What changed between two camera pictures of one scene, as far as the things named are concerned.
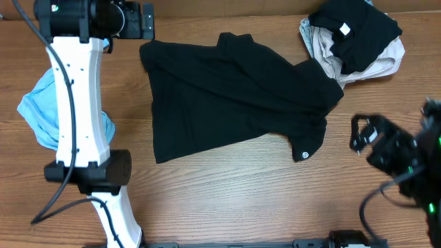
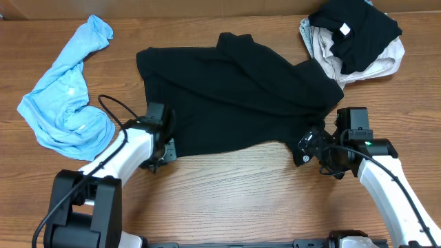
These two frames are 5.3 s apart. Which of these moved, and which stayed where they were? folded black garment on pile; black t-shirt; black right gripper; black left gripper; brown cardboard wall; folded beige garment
Moved: black right gripper; black left gripper
Stayed: folded beige garment; brown cardboard wall; folded black garment on pile; black t-shirt
